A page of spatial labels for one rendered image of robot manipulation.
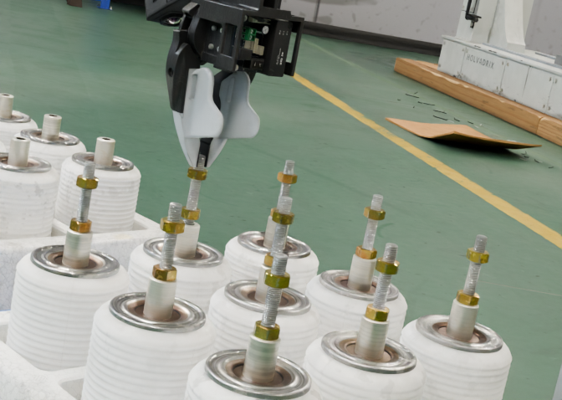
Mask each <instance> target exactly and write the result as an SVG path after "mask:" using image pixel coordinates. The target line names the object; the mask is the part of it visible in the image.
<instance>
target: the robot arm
mask: <svg viewBox="0 0 562 400"><path fill-rule="evenodd" d="M281 2H282V0H145V5H146V21H152V22H157V23H160V24H161V25H164V26H168V27H179V29H177V28H174V29H173V40H172V43H171V47H170V49H169V52H168V55H167V60H166V83H167V89H168V95H169V101H170V107H171V109H172V112H173V117H174V122H175V126H176V132H177V135H178V138H179V141H180V143H181V148H182V150H183V152H184V155H185V157H186V159H187V162H188V164H189V165H190V166H191V167H197V164H198V159H199V154H200V153H201V155H204V156H205V157H206V159H205V164H204V167H210V166H211V165H212V163H213V162H214V161H215V159H216V158H217V156H218V155H219V154H220V152H221V151H222V149H223V147H224V146H225V144H226V142H227V139H232V138H253V137H255V136H256V135H257V133H258V130H259V125H260V119H259V117H258V115H257V114H256V112H255V111H254V110H253V108H252V107H251V106H250V104H249V102H248V96H249V90H250V84H251V83H252V81H253V79H254V76H255V74H256V73H260V74H265V75H267V76H274V77H283V76H284V74H286V75H289V76H294V71H295V67H296V63H297V58H298V53H299V45H300V40H301V36H302V31H303V26H304V18H302V17H300V16H296V15H293V14H291V11H288V10H281V9H280V7H281ZM291 32H294V33H296V39H295V43H294V51H293V56H292V60H291V63H290V62H288V61H286V59H287V54H288V49H289V40H290V36H291ZM206 63H210V64H213V68H216V69H220V70H221V71H220V72H219V73H217V74H215V75H214V76H213V72H212V71H211V70H210V69H209V68H200V65H204V64H206ZM200 138H201V140H200Z"/></svg>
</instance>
